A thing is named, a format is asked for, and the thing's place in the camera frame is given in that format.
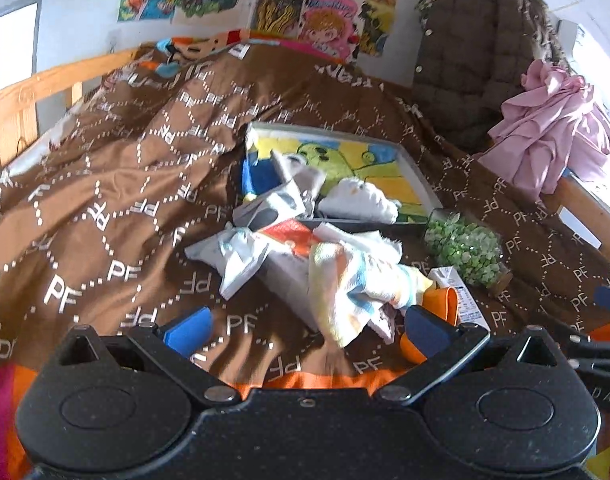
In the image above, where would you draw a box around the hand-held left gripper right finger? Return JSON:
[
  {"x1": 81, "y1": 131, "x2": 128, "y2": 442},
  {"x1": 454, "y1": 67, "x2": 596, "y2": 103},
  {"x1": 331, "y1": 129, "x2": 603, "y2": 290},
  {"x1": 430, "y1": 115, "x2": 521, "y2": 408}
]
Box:
[{"x1": 374, "y1": 305, "x2": 572, "y2": 407}]

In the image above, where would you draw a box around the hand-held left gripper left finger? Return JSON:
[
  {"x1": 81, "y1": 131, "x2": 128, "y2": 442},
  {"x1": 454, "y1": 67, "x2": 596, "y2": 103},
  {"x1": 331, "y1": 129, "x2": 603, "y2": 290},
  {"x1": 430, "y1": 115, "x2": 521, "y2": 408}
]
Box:
[{"x1": 50, "y1": 306, "x2": 242, "y2": 407}]

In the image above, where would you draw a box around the orange plastic cup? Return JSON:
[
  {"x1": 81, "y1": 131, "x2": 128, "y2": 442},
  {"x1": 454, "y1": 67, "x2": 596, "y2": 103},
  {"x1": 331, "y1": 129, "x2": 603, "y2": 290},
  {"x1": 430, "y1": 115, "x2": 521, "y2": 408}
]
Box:
[{"x1": 400, "y1": 285, "x2": 459, "y2": 364}]

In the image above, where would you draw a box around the bag of green peas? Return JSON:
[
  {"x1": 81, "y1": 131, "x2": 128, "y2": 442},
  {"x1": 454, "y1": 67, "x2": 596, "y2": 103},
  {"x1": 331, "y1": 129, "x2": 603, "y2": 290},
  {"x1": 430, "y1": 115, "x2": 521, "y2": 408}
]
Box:
[{"x1": 424, "y1": 208, "x2": 513, "y2": 293}]

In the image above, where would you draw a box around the striped pastel towel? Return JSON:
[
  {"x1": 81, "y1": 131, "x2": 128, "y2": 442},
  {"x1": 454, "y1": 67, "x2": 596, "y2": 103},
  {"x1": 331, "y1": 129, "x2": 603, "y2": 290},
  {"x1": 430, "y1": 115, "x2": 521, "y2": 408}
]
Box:
[{"x1": 307, "y1": 227, "x2": 433, "y2": 348}]

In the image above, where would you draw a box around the orange and white packet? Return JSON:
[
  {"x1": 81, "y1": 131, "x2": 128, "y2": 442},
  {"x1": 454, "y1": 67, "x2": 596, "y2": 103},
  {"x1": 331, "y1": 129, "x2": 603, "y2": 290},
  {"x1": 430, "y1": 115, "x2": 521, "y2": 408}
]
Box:
[{"x1": 257, "y1": 219, "x2": 336, "y2": 333}]

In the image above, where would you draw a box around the light grey sock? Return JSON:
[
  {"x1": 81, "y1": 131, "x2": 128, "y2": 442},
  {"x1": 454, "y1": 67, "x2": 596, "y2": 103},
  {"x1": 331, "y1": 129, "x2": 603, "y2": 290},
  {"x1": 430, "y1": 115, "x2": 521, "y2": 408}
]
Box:
[{"x1": 232, "y1": 187, "x2": 316, "y2": 229}]

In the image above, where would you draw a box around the grey tray with cartoon print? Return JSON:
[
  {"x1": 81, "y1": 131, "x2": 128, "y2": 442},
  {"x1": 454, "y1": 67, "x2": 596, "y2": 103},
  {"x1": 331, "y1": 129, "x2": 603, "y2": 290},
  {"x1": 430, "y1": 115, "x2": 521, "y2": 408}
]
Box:
[{"x1": 242, "y1": 121, "x2": 436, "y2": 233}]

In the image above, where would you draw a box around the small white carton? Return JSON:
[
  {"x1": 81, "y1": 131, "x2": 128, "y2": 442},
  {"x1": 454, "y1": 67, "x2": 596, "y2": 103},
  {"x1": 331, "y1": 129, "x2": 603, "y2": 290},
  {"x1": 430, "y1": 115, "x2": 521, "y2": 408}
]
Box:
[{"x1": 427, "y1": 266, "x2": 488, "y2": 326}]

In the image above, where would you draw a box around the white fluffy cloth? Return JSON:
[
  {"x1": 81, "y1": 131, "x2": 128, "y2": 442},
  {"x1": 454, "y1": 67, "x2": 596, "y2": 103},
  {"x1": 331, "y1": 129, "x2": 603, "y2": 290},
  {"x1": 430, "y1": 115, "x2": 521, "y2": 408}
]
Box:
[{"x1": 317, "y1": 179, "x2": 402, "y2": 224}]

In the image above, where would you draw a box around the brown patterned blanket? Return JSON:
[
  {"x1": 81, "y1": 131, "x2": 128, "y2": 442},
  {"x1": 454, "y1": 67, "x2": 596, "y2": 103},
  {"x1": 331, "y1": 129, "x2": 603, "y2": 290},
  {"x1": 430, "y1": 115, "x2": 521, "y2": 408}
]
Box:
[{"x1": 0, "y1": 40, "x2": 610, "y2": 396}]

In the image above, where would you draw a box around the dark grey sock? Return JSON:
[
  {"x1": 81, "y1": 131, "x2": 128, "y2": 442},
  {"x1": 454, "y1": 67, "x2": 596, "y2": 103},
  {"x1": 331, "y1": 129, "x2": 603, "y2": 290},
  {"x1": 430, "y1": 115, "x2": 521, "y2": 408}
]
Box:
[{"x1": 272, "y1": 152, "x2": 328, "y2": 201}]

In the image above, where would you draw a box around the white plastic casing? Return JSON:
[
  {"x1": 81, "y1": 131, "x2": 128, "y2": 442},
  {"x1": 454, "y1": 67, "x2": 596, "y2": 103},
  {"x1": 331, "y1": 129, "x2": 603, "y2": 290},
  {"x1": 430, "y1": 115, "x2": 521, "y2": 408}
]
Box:
[{"x1": 555, "y1": 19, "x2": 603, "y2": 78}]

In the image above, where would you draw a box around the brown quilted jacket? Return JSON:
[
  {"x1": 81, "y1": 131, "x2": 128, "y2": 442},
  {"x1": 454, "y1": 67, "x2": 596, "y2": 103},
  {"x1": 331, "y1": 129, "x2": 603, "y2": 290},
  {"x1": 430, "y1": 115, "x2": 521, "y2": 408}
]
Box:
[{"x1": 412, "y1": 0, "x2": 572, "y2": 154}]

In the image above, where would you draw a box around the colourful cartoon cloth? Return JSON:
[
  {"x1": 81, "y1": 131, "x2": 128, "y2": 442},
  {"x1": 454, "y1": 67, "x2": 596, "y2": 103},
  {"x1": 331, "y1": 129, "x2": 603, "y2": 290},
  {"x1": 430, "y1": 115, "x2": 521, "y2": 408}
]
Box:
[{"x1": 152, "y1": 27, "x2": 356, "y2": 79}]

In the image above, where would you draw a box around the window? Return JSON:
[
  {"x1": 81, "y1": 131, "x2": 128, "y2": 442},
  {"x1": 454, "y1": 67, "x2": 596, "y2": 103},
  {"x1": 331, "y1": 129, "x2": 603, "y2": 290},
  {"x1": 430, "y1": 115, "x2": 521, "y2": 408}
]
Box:
[{"x1": 0, "y1": 0, "x2": 44, "y2": 97}]

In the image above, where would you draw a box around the wooden bed rail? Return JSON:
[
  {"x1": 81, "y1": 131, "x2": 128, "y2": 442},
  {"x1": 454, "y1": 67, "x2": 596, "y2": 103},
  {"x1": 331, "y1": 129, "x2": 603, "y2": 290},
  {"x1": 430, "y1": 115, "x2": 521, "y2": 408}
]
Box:
[
  {"x1": 555, "y1": 175, "x2": 610, "y2": 263},
  {"x1": 0, "y1": 47, "x2": 140, "y2": 171}
]

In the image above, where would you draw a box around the pink cartoon wall poster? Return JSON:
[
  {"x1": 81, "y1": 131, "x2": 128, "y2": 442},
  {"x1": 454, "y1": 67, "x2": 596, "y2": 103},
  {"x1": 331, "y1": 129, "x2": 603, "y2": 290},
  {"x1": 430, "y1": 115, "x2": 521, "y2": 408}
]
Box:
[{"x1": 297, "y1": 0, "x2": 364, "y2": 62}]

